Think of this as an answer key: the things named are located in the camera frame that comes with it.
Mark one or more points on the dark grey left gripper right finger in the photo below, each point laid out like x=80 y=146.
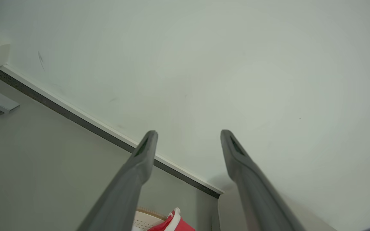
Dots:
x=255 y=192

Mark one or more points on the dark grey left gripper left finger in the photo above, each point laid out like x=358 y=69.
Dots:
x=124 y=189

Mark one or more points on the red knitted garment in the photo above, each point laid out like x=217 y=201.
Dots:
x=173 y=223

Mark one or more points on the white perforated laundry basket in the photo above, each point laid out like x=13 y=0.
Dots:
x=146 y=219

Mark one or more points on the light grey sofa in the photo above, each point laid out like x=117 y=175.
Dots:
x=268 y=211

